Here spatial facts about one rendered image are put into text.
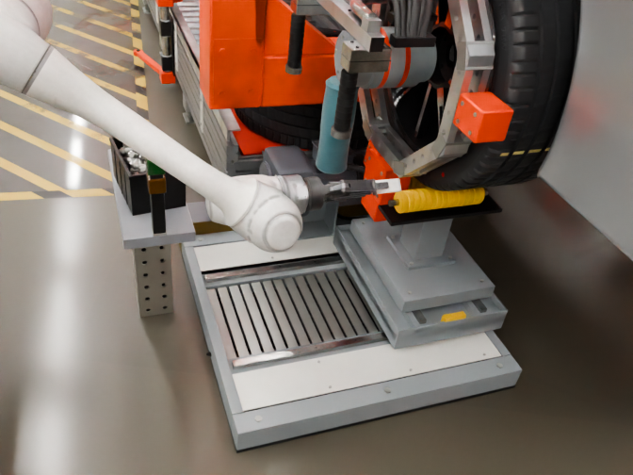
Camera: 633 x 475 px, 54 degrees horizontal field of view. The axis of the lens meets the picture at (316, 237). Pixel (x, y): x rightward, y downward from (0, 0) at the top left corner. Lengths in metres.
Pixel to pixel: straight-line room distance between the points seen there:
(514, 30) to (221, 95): 0.92
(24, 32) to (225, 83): 0.82
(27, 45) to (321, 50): 1.01
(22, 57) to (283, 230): 0.53
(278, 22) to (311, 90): 0.24
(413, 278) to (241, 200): 0.83
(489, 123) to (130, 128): 0.69
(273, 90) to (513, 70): 0.86
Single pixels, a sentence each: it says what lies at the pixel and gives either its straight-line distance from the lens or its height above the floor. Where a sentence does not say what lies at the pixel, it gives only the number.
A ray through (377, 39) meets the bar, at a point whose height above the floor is 0.98.
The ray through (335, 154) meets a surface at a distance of 1.72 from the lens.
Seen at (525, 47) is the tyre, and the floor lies 0.99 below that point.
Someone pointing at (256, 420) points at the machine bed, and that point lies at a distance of 1.62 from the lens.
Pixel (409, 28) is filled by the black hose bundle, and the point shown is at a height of 0.99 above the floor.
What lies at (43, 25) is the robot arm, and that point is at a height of 0.94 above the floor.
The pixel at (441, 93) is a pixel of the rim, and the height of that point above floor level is 0.77.
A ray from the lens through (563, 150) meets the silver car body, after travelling 1.33.
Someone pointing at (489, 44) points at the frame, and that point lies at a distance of 1.35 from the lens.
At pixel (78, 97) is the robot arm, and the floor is 0.86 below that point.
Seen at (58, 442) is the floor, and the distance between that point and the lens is 1.73.
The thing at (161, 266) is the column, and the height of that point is 0.19.
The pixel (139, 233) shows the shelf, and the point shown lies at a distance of 1.55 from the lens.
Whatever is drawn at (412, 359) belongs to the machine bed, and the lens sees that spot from 1.82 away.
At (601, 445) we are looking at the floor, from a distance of 1.95.
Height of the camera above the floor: 1.39
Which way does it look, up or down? 37 degrees down
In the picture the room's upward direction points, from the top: 8 degrees clockwise
